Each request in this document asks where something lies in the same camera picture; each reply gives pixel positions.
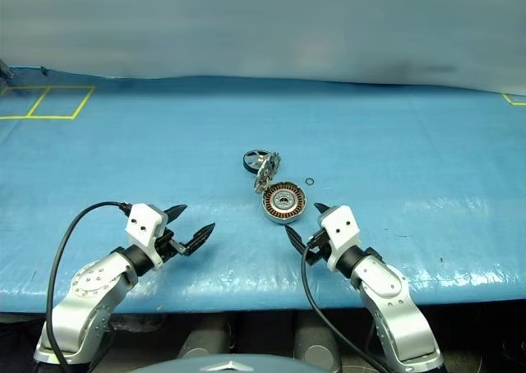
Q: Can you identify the silver motor end cover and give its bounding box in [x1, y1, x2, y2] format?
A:
[251, 151, 283, 194]

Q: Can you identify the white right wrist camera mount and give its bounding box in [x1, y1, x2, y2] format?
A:
[320, 205, 362, 269]

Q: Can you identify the dark rounded shape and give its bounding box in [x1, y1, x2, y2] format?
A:
[293, 311, 342, 361]
[178, 319, 233, 360]

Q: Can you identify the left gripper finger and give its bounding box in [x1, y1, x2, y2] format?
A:
[163, 204, 189, 225]
[180, 222, 217, 258]

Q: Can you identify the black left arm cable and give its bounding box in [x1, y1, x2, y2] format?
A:
[44, 200, 132, 373]

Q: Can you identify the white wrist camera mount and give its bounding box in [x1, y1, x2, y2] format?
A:
[320, 205, 362, 269]
[124, 203, 168, 269]

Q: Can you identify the silver motor stator housing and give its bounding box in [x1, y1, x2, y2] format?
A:
[261, 181, 305, 226]

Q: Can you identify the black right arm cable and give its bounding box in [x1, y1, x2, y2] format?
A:
[301, 235, 395, 373]

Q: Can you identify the black round rotor cap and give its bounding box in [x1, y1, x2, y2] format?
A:
[242, 150, 268, 173]

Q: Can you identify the grey robot torso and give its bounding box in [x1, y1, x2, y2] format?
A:
[174, 352, 330, 373]

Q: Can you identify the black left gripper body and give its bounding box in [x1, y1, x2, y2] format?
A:
[158, 224, 194, 264]

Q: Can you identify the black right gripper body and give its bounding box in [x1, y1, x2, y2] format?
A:
[306, 228, 330, 266]

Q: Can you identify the yellow tape marking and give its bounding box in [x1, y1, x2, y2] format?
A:
[0, 85, 96, 122]

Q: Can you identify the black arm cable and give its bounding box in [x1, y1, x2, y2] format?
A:
[44, 200, 132, 373]
[301, 235, 395, 373]

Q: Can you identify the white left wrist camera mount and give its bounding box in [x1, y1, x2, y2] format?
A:
[124, 203, 168, 269]

